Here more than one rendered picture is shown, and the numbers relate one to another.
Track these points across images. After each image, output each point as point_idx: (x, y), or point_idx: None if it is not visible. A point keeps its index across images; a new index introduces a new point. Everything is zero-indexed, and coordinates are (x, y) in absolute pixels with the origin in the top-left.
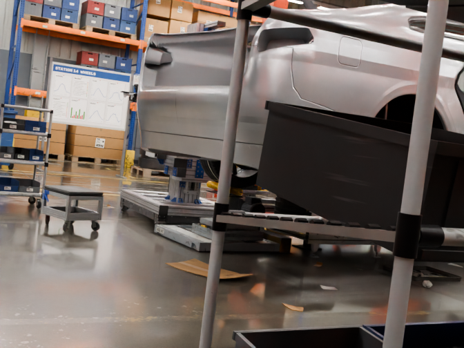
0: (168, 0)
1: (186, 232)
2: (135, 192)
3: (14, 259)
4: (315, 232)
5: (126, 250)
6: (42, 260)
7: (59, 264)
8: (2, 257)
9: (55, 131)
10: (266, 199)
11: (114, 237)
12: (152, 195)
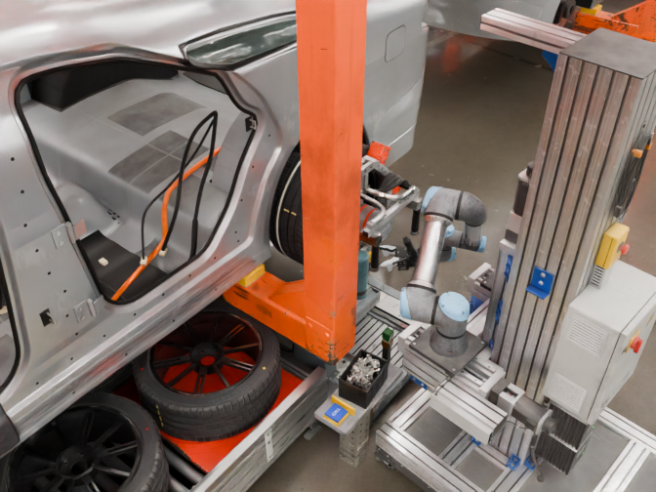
0: None
1: (389, 304)
2: (653, 449)
3: (429, 155)
4: None
5: (398, 227)
6: (414, 164)
7: (397, 164)
8: (441, 155)
9: None
10: (306, 378)
11: (455, 266)
12: (617, 461)
